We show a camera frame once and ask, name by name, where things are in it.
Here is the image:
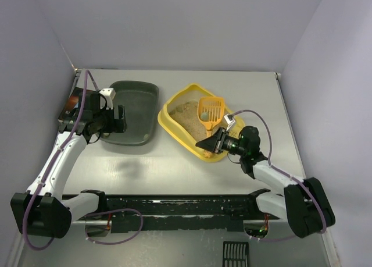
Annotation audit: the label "orange litter scoop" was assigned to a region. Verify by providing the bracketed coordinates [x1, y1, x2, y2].
[197, 97, 225, 137]

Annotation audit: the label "green waste clump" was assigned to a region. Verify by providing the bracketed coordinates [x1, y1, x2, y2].
[200, 112, 209, 122]

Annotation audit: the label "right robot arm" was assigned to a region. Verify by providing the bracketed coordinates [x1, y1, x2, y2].
[195, 126, 336, 238]

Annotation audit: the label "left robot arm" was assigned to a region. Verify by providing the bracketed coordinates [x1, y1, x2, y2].
[10, 87, 127, 238]

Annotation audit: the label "beige litter pellets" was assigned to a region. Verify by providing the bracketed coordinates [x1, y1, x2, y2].
[169, 101, 206, 146]

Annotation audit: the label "book with markers cover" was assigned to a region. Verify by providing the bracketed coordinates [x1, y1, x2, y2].
[58, 87, 83, 122]

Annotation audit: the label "dark grey plastic tray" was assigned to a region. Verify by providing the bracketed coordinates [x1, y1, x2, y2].
[101, 80, 159, 147]

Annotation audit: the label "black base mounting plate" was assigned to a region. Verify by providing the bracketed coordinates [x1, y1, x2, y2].
[84, 194, 264, 233]

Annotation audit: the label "black vent grille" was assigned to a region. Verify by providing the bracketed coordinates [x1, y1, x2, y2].
[222, 241, 249, 267]

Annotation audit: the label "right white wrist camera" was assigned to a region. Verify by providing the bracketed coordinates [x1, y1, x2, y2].
[224, 114, 236, 132]

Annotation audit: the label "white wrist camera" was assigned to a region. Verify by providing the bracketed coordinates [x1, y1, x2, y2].
[99, 87, 116, 109]
[224, 114, 236, 132]

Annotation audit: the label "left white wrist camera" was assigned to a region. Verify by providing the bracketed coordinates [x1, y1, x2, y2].
[99, 87, 116, 109]

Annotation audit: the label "aluminium frame rail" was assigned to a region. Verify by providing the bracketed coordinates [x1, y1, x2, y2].
[23, 198, 327, 224]

